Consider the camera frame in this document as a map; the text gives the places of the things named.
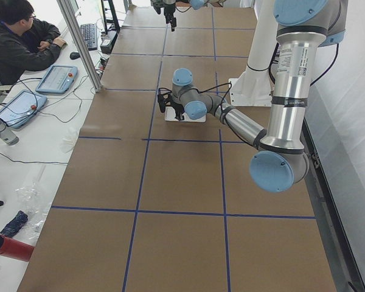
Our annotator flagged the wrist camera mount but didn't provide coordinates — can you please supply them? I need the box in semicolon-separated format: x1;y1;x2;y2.
157;93;172;113
150;0;164;15

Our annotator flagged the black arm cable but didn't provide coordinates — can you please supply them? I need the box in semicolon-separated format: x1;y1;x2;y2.
157;82;234;110

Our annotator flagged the grey water bottle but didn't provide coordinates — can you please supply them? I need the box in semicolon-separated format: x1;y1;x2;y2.
0;119;19;145

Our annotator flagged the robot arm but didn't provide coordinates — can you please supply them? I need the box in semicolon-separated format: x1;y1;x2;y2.
158;1;348;192
159;0;224;32

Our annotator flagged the aluminium frame post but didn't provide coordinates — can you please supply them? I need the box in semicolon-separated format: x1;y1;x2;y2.
57;0;102;92

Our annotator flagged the seated person black jacket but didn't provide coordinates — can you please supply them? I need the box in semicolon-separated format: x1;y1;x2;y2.
0;0;66;85

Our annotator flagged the crumpled white tissue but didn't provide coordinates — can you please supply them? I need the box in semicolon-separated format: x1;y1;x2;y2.
60;127;79;153

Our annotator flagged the black computer mouse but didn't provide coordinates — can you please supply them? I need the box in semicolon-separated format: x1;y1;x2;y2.
69;52;80;60

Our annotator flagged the blue teach pendant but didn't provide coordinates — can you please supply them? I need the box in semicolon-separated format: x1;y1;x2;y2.
0;90;47;129
35;65;78;94

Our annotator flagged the red cylinder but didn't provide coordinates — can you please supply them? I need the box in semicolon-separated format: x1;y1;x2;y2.
0;235;34;262

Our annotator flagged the folded dark umbrella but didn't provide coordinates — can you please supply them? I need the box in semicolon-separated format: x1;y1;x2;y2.
0;210;28;238

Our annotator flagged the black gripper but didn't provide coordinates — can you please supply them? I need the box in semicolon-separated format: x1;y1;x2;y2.
164;4;176;32
170;102;185;121

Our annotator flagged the near blue teach pendant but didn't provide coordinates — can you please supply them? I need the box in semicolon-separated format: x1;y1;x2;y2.
0;90;47;129

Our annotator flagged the black keyboard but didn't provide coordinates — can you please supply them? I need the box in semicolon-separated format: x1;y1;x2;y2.
80;24;98;50

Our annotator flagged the clear plastic wrap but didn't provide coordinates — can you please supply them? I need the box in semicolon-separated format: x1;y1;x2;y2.
15;164;52;245

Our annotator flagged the far blue teach pendant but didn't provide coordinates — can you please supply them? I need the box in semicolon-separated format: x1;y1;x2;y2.
35;65;78;94

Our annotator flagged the white towel rack base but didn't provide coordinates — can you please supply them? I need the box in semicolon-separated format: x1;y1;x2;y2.
164;106;206;123

